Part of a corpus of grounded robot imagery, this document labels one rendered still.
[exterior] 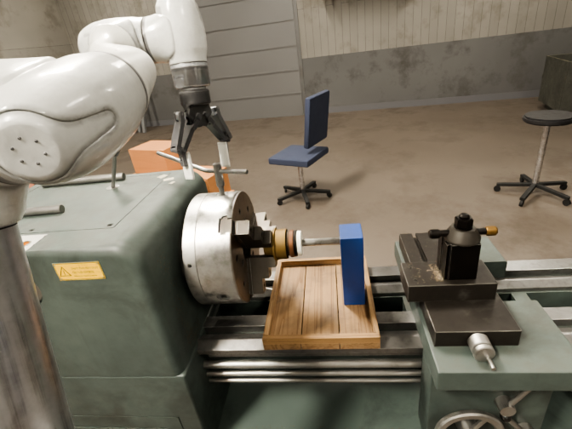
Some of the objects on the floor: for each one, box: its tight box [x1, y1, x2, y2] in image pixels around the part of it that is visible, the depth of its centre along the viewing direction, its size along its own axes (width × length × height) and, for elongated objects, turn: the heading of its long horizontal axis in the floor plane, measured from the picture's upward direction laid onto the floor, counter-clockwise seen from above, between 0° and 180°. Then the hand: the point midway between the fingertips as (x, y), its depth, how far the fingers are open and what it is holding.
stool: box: [494, 110, 572, 207], centre depth 314 cm, size 61×58×73 cm
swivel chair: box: [268, 89, 332, 209], centre depth 360 cm, size 61×58×106 cm
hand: (208, 168), depth 96 cm, fingers open, 13 cm apart
